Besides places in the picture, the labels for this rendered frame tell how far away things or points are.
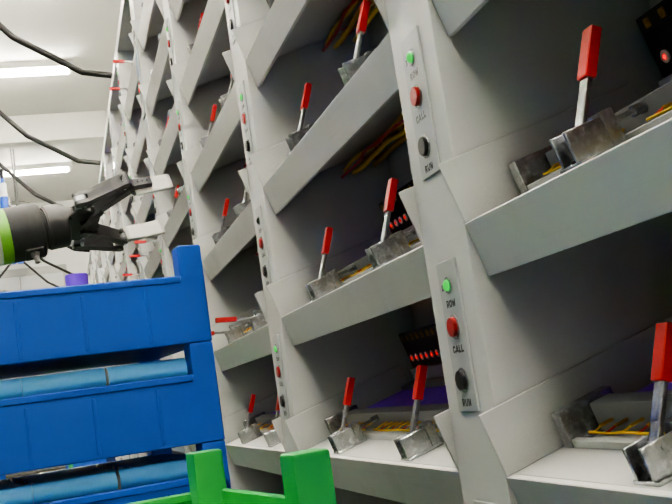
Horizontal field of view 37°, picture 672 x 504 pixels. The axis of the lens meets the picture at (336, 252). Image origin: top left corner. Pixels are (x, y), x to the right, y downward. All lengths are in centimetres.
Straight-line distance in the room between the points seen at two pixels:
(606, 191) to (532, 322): 21
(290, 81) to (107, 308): 79
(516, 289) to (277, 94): 80
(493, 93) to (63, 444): 43
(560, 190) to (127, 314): 36
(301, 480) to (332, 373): 97
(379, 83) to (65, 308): 37
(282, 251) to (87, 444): 72
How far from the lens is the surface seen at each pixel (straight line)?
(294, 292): 145
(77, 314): 80
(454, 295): 81
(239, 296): 215
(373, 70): 97
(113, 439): 80
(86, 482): 80
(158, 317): 81
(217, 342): 213
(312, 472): 49
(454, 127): 80
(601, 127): 65
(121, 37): 363
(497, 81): 82
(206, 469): 66
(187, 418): 81
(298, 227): 147
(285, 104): 151
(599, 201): 62
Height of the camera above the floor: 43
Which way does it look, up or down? 8 degrees up
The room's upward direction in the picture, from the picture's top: 8 degrees counter-clockwise
